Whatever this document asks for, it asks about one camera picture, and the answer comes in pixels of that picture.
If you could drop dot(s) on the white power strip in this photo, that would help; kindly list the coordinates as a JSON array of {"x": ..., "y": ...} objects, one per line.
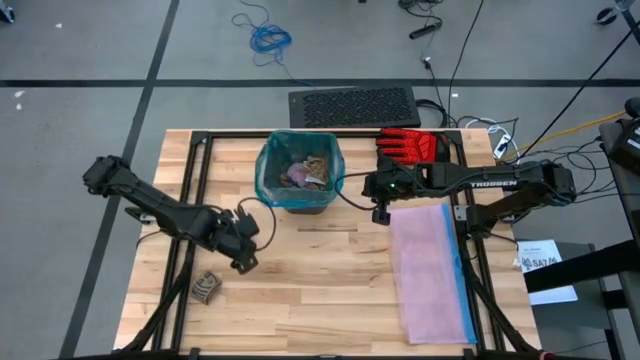
[{"x": 501, "y": 146}]

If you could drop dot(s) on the black chair base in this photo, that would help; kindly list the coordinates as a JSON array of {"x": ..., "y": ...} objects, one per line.
[{"x": 607, "y": 16}]

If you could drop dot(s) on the silver metal bracket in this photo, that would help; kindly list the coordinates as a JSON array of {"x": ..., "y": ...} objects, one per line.
[
  {"x": 140, "y": 216},
  {"x": 460, "y": 212}
]

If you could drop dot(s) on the teal plastic trash bag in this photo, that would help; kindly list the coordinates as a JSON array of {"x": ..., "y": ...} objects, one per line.
[{"x": 272, "y": 170}]

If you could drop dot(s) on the white printed paper sheet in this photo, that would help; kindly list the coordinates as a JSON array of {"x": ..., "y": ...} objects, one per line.
[{"x": 542, "y": 255}]

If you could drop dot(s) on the black aluminium table frame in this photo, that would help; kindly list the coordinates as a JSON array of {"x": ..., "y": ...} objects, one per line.
[{"x": 240, "y": 134}]

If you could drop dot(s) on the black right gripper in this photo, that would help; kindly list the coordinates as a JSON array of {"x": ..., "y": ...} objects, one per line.
[{"x": 400, "y": 180}]

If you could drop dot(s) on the red and black work glove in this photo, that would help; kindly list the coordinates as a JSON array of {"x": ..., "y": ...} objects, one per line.
[{"x": 410, "y": 145}]

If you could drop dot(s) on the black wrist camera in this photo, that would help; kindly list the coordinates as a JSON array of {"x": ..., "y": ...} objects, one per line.
[
  {"x": 381, "y": 214},
  {"x": 247, "y": 220}
]

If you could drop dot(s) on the black perforated computer case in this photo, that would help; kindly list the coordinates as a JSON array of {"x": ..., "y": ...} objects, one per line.
[{"x": 350, "y": 107}]

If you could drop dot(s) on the pink plastic wad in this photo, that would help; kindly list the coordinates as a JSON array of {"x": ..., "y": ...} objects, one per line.
[{"x": 297, "y": 175}]

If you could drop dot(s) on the dark grey trash bin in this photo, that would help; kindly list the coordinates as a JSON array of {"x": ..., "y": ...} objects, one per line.
[{"x": 305, "y": 210}]

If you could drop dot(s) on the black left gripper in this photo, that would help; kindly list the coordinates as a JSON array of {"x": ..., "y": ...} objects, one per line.
[{"x": 240, "y": 247}]

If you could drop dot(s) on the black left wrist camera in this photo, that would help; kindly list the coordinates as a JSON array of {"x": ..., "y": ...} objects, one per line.
[{"x": 247, "y": 220}]

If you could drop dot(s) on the flat blue plastic bag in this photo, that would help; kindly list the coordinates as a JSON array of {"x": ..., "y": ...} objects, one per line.
[{"x": 465, "y": 300}]

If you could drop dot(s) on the black equipment cart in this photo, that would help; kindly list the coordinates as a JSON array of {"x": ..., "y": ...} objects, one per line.
[{"x": 575, "y": 270}]

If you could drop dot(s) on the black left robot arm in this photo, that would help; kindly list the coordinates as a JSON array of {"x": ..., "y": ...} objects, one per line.
[{"x": 150, "y": 200}]

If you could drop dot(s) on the pink plastic bag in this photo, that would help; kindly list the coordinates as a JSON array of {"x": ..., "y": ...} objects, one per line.
[{"x": 425, "y": 280}]

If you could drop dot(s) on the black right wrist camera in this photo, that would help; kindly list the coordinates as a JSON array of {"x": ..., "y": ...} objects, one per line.
[{"x": 381, "y": 214}]

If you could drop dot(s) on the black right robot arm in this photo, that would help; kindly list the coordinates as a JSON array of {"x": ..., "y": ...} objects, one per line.
[{"x": 500, "y": 177}]

